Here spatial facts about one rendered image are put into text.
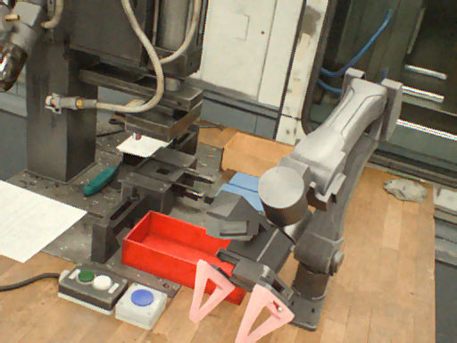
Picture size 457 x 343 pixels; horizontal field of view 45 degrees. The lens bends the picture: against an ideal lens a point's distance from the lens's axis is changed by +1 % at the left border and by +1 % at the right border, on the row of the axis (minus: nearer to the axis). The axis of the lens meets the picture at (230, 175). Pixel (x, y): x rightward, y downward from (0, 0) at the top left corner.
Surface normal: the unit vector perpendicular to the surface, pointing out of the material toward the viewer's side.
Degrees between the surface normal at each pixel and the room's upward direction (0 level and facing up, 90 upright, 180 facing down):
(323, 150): 19
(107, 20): 90
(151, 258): 90
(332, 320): 0
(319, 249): 71
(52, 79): 90
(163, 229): 90
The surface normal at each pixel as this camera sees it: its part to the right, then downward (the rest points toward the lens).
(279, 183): -0.19, -0.46
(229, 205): -0.57, -0.61
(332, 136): -0.01, -0.71
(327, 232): -0.42, 0.04
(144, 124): -0.32, 0.41
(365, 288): 0.16, -0.87
